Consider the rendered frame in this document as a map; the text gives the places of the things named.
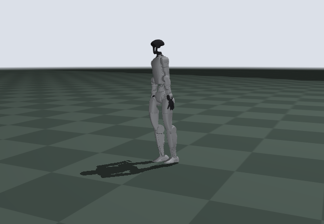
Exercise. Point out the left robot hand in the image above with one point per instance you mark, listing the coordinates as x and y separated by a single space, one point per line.
171 103

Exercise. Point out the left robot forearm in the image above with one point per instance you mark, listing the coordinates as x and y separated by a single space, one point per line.
167 86

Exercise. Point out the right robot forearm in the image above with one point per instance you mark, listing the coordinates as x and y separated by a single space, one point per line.
154 89

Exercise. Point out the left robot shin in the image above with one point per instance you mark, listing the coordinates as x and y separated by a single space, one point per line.
172 141

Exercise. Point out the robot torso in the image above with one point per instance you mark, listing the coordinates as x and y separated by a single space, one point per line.
158 73

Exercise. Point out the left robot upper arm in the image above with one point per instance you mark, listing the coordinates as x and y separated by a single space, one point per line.
165 64

